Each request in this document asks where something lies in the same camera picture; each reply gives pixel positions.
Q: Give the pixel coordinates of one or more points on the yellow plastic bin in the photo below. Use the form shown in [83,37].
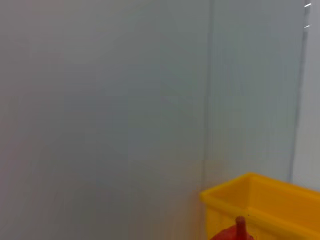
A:
[275,200]

